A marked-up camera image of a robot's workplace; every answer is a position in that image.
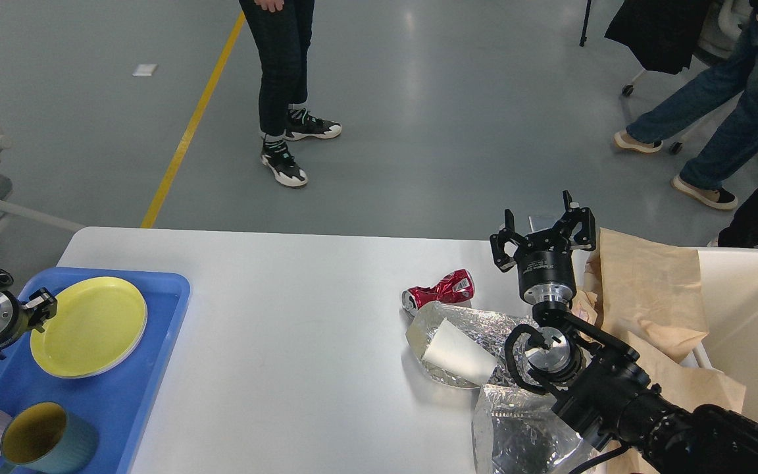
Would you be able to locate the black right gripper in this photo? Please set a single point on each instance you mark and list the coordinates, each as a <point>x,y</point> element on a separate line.
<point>543,259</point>

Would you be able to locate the yellow plastic plate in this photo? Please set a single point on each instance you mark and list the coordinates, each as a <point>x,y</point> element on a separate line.
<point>99,323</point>

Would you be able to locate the brown paper bag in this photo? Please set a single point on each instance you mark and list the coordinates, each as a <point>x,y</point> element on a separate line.
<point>650,296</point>

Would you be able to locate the dark teal mug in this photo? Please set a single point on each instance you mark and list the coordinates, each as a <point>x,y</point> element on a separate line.
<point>47,438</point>

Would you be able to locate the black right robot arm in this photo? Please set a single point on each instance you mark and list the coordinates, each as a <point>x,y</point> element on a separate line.
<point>600,391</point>

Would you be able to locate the pale green plate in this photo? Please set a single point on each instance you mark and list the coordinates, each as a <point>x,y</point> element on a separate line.
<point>64,353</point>

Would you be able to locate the crushed red soda can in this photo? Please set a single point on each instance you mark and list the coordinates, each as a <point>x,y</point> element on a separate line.
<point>455,287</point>

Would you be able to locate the crumpled silver foil bag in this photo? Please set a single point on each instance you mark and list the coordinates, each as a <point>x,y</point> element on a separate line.
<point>489,329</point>

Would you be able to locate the blue plastic tray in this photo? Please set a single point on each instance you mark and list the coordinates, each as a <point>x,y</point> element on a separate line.
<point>117,403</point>

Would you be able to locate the white paper cup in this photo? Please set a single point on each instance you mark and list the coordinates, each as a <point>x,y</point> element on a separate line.
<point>453,351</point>

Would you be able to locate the silver foil bag front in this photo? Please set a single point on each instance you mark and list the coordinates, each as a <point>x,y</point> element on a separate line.
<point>515,431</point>

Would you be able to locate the white plastic bin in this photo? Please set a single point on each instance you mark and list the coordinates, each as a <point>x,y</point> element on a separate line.
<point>730,297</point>

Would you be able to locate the black jacket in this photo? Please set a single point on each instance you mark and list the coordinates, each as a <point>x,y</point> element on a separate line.
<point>661,35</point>

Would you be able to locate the person in blue jeans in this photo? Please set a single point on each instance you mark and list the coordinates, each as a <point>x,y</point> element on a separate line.
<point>735,141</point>

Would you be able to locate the white office chair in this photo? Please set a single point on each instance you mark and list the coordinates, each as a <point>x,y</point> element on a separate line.
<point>721,28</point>

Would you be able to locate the person in dark jeans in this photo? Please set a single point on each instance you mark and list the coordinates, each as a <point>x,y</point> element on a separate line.
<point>283,32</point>

